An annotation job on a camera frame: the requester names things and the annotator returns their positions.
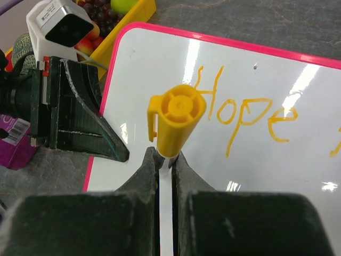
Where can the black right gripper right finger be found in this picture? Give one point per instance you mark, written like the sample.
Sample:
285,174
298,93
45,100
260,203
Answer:
207,221

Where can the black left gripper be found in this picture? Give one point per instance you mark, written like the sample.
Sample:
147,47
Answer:
84,130

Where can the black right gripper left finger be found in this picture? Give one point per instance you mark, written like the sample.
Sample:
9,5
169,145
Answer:
122,222

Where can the yellow capped marker pen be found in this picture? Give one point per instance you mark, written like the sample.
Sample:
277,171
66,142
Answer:
172,117

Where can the pink framed whiteboard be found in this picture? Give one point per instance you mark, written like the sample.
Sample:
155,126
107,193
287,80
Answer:
272,121

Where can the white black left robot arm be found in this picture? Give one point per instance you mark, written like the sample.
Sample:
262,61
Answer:
60,99

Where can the pale green melon stem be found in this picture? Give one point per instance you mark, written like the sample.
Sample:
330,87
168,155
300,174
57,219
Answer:
87,60

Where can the purple snack packet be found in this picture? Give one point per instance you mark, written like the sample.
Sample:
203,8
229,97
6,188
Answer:
16,151

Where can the red cherry cluster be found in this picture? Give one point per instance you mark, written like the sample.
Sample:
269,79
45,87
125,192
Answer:
90,42

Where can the green netted melon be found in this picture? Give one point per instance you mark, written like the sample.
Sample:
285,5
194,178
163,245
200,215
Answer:
21,47

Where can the purple grape bunch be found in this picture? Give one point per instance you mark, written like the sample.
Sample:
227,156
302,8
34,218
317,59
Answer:
101,13

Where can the green pear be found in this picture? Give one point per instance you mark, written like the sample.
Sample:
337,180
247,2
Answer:
122,6

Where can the yellow plastic fruit basket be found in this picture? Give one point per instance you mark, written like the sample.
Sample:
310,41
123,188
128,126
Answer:
141,12

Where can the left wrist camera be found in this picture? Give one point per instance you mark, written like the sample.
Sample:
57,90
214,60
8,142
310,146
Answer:
55,27

